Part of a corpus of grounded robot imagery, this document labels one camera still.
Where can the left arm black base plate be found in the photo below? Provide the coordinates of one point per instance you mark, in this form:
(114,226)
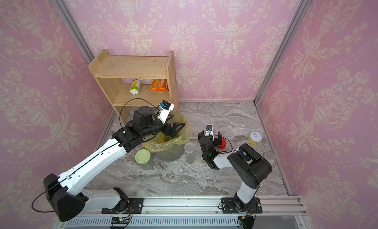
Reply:
(134,205)

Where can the aluminium mounting rail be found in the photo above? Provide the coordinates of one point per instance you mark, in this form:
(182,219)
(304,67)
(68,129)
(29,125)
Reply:
(284,205)

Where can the mesh trash bin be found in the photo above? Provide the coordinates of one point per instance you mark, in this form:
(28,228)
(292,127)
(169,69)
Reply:
(171,155)

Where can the yellow can white lid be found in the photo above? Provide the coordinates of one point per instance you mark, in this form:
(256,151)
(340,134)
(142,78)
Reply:
(255,138)

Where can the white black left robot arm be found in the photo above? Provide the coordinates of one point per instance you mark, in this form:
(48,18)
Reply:
(66,192)

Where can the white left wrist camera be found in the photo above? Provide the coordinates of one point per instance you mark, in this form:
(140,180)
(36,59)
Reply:
(164,109)

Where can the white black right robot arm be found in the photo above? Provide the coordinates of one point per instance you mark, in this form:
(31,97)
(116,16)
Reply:
(250,165)

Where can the green-lidded clear jar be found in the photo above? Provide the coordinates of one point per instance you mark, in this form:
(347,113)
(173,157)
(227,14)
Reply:
(144,160)

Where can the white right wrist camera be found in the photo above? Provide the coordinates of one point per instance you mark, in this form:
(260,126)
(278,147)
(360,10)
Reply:
(209,130)

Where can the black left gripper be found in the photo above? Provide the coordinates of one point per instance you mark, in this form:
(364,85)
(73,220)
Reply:
(168,132)

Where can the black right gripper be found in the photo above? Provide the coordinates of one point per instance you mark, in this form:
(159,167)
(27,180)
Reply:
(218,142)

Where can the orange snack bag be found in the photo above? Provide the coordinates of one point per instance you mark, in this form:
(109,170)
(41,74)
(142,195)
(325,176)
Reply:
(159,85)

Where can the wooden two-tier shelf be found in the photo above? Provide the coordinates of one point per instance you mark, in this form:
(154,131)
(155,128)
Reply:
(124,80)

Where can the small black circuit board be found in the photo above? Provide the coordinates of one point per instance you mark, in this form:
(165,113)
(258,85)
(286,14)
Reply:
(119,221)

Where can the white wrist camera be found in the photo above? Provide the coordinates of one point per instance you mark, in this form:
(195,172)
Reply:
(164,109)
(209,130)

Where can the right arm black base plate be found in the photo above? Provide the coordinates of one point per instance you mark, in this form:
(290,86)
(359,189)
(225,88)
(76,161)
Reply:
(230,205)

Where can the green white carton box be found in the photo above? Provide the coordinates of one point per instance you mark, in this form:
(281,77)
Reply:
(136,86)

